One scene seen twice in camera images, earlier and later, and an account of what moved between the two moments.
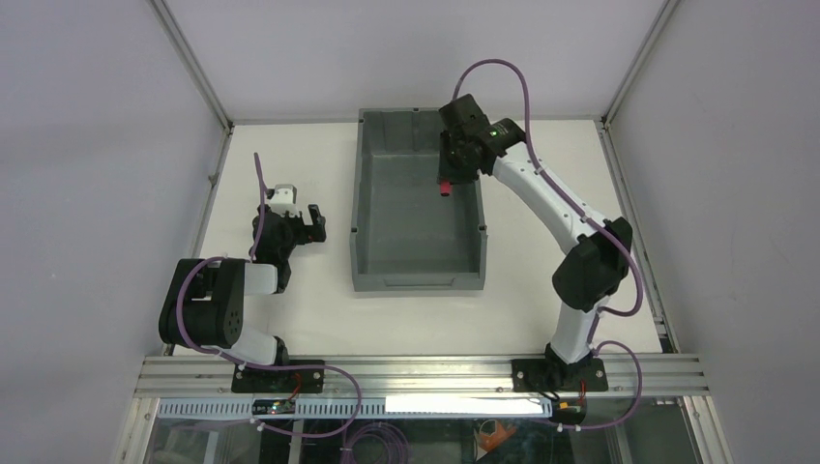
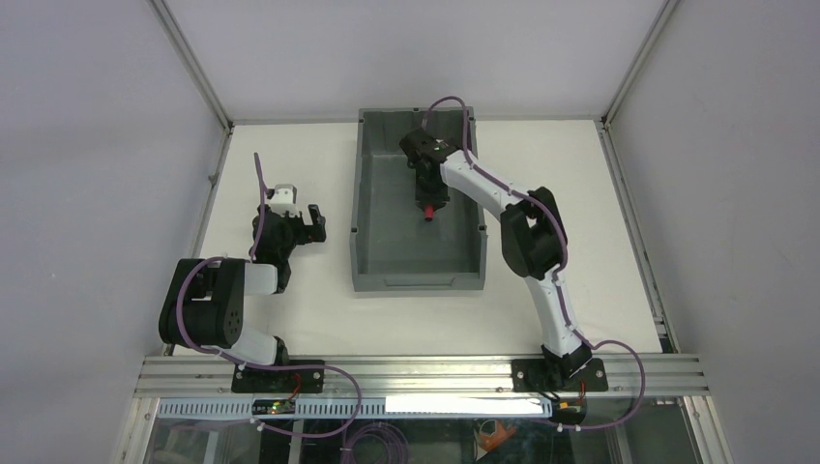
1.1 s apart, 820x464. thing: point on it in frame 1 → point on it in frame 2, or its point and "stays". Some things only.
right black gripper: (456, 165) → (428, 194)
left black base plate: (280, 381) stays
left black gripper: (305, 227) stays
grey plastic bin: (406, 236) stays
